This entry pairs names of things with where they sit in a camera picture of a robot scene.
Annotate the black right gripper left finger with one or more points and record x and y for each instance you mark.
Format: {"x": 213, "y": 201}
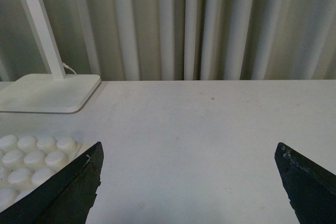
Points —
{"x": 64, "y": 198}

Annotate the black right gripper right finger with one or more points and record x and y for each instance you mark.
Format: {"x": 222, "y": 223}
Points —
{"x": 309, "y": 186}

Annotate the white desk lamp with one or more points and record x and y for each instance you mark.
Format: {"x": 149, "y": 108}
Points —
{"x": 56, "y": 92}

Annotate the white pleated curtain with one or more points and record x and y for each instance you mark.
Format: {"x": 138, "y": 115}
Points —
{"x": 195, "y": 39}

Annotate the white studded base plate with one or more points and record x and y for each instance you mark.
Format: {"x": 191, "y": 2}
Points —
{"x": 28, "y": 162}

